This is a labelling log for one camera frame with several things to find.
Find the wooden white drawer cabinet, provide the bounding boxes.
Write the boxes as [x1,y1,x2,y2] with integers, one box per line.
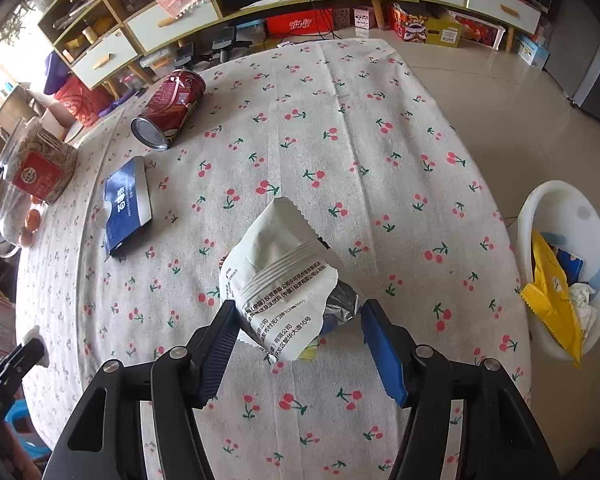
[37,0,551,92]

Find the red drink can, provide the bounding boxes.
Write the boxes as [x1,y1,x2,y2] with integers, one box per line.
[131,68,207,152]

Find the grey metal refrigerator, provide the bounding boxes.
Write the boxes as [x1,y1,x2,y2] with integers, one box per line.
[542,0,600,129]

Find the cherry print tablecloth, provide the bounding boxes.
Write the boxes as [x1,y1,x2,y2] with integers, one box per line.
[15,37,533,480]

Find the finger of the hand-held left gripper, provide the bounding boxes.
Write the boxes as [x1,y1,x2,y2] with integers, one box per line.
[0,340,47,401]

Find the red cloth bag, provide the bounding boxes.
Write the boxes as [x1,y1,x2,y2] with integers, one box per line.
[55,76,114,127]

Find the white plastic basin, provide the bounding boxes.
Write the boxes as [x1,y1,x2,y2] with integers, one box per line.
[516,180,600,363]

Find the colourful printed cardboard box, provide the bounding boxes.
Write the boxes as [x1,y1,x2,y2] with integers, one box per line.
[391,2,463,48]

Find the white snack bag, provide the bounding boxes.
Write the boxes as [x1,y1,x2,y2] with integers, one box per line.
[219,196,365,365]

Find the yellow plastic packet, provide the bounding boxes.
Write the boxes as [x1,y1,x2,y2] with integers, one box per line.
[520,230,584,371]

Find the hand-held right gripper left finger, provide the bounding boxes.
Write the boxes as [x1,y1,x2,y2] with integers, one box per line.
[42,300,241,480]

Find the red cardboard box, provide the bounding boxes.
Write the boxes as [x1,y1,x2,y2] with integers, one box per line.
[265,10,327,37]

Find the torn blue white carton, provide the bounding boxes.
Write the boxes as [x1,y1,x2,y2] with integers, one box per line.
[102,156,153,259]

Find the white paper receipt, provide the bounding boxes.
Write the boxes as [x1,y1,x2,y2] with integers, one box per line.
[569,282,600,342]

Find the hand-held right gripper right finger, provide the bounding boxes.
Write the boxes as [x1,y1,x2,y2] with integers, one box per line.
[360,299,561,480]

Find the blue packet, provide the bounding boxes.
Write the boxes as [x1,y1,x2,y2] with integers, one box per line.
[555,249,586,283]

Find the clear jar red label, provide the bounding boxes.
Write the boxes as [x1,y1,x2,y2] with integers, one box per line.
[0,116,78,206]

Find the clear plastic fruit container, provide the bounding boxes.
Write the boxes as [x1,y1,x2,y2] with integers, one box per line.
[0,180,48,258]

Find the small white pink patterned box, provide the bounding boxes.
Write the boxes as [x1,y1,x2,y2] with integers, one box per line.
[352,6,377,31]

